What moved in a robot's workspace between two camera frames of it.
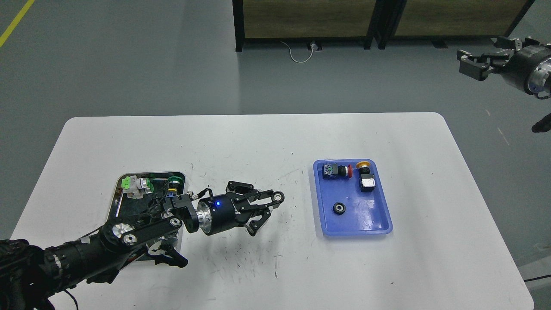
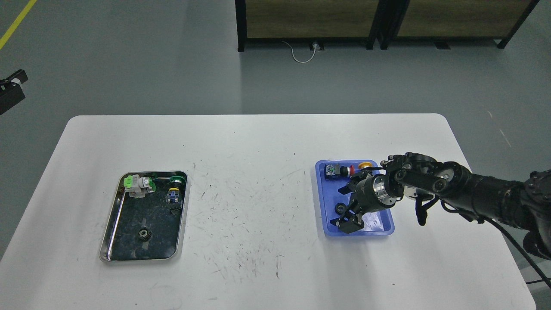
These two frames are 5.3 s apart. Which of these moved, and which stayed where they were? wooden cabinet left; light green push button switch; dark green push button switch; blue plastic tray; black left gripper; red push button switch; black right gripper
Moved: black right gripper; black left gripper
Stayed: blue plastic tray; dark green push button switch; red push button switch; light green push button switch; wooden cabinet left
